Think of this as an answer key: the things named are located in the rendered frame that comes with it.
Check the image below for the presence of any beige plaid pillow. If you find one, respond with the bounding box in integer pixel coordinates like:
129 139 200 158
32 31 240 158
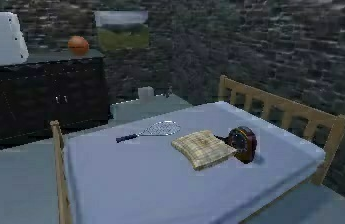
171 129 238 172

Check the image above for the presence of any wooden bed with blue sheet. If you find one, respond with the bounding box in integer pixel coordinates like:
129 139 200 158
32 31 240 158
49 74 345 224

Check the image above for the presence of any orange basketball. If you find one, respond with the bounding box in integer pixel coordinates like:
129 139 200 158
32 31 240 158
67 35 90 56

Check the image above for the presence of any blue handled tennis racket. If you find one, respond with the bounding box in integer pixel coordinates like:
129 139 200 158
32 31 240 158
115 120 182 144

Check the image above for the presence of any small grey cube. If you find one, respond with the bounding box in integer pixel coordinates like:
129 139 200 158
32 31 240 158
137 86 155 103

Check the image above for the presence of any black dresser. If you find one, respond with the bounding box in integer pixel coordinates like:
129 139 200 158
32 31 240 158
0 49 110 155

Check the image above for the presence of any dark round alarm clock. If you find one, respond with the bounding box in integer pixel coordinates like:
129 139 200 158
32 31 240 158
214 125 258 165

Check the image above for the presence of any white box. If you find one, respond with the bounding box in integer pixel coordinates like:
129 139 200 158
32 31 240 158
0 11 30 68

